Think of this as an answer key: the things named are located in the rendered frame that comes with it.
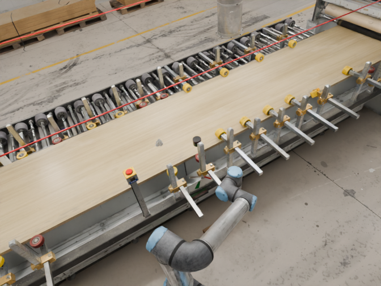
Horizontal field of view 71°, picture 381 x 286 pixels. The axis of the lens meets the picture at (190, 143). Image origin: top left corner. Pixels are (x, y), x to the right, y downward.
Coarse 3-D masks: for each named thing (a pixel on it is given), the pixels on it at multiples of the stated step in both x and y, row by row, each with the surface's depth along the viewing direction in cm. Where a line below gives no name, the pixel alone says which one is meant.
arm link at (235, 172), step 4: (228, 168) 163; (232, 168) 163; (236, 168) 163; (228, 172) 161; (232, 172) 160; (236, 172) 160; (240, 172) 160; (228, 176) 160; (232, 176) 159; (236, 176) 158; (240, 176) 160; (236, 180) 159; (240, 180) 163; (240, 184) 167
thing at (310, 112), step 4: (292, 100) 236; (296, 100) 236; (296, 104) 234; (308, 112) 225; (312, 112) 223; (312, 116) 223; (316, 116) 220; (320, 116) 219; (320, 120) 217; (324, 120) 216; (324, 124) 216; (328, 124) 212; (332, 124) 212; (332, 128) 210; (336, 128) 209
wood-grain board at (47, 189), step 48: (288, 48) 309; (336, 48) 300; (192, 96) 264; (240, 96) 256; (96, 144) 230; (144, 144) 225; (192, 144) 220; (0, 192) 204; (48, 192) 200; (96, 192) 195; (0, 240) 176
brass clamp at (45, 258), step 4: (52, 252) 176; (44, 256) 173; (52, 256) 173; (44, 260) 171; (48, 260) 172; (52, 260) 174; (32, 264) 171; (40, 264) 170; (32, 268) 170; (36, 268) 171; (40, 268) 173
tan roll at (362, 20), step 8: (328, 8) 333; (336, 8) 326; (344, 8) 321; (336, 16) 329; (344, 16) 319; (352, 16) 312; (360, 16) 306; (368, 16) 301; (360, 24) 308; (368, 24) 300; (376, 24) 293
